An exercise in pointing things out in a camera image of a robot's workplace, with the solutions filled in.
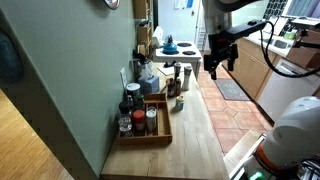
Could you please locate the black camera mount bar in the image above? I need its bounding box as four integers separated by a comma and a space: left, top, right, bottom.
207, 19, 268, 44

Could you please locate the silver shaker jar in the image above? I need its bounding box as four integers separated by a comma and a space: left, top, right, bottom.
145, 106, 158, 133

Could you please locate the kitchen sink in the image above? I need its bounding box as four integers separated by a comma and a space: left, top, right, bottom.
261, 35, 296, 51

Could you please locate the small black counter item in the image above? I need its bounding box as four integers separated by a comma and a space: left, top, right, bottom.
163, 60, 177, 69

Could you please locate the white paper sheet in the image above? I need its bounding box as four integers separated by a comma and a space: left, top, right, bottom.
156, 65, 175, 77

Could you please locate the grey floor mat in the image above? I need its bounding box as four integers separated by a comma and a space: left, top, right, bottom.
214, 77, 251, 102

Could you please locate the white dishwasher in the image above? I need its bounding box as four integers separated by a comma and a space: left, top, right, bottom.
256, 58, 320, 123

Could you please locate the white salt grinder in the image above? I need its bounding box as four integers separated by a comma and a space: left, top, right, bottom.
181, 65, 194, 92

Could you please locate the wooden compartment tray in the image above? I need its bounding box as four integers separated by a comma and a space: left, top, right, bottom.
116, 92, 174, 146

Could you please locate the utensil holder with utensils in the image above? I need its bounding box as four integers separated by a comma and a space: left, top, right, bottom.
132, 49, 149, 82

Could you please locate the blue kettle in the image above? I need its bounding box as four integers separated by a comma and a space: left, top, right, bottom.
162, 34, 179, 55

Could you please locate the white lid jar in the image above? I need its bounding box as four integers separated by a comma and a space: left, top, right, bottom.
125, 82, 142, 102

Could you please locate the clear glass jar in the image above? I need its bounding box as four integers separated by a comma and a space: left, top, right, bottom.
118, 114, 134, 138

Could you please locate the red lid spice jar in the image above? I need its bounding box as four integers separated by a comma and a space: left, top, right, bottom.
132, 109, 147, 132

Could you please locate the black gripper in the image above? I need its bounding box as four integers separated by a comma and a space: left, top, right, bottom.
203, 31, 240, 81

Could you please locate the small yellow lid jar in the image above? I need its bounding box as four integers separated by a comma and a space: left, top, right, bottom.
175, 95, 185, 112

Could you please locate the white electric stove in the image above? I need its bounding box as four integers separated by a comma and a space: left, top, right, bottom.
152, 40, 203, 80

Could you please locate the round wall clock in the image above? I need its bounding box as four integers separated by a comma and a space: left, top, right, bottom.
102, 0, 121, 11

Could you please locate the light wooden board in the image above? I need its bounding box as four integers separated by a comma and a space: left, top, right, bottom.
222, 129, 266, 175

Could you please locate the brown cardboard box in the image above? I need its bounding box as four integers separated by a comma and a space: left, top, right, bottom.
285, 29, 320, 70

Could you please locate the wooden wall shelf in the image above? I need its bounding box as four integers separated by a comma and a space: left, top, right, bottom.
132, 0, 154, 58

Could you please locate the silver pepper grinder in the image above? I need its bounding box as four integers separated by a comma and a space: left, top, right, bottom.
172, 61, 183, 81

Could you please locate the white wall outlet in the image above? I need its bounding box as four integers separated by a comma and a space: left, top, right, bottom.
119, 67, 129, 89

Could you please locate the green lid spice jar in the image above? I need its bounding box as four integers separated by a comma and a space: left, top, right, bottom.
134, 93, 146, 111

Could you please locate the blue tissue box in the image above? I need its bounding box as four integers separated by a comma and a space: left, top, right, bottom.
137, 69, 161, 96

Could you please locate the dark sauce bottle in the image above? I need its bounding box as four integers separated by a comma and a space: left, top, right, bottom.
167, 77, 176, 99
174, 77, 183, 97

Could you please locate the dark blue round object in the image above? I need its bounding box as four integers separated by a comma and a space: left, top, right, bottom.
0, 30, 25, 85

